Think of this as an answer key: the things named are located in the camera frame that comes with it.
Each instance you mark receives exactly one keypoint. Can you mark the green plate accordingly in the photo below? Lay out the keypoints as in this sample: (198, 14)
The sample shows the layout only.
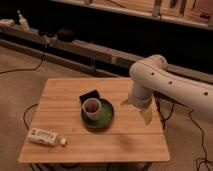
(105, 116)

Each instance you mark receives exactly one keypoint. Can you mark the wooden table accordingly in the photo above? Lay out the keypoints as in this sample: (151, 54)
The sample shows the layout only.
(126, 139)

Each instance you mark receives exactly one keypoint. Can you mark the plastic bottle with label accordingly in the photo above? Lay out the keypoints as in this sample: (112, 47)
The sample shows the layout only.
(44, 137)

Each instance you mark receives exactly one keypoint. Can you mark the white cup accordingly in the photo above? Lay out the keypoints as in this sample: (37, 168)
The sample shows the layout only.
(92, 107)

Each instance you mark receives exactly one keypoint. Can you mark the white spray bottle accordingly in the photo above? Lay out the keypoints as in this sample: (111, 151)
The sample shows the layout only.
(23, 22)

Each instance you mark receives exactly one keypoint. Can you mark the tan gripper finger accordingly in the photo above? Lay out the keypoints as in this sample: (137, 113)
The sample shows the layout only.
(146, 113)
(125, 102)

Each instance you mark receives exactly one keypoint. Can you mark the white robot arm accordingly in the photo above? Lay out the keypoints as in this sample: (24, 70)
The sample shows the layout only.
(149, 75)

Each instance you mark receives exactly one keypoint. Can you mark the dark round object on ledge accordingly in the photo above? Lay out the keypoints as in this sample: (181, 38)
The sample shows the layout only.
(66, 35)

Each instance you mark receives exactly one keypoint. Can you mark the black square object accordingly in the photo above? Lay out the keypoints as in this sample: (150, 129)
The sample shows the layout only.
(92, 94)

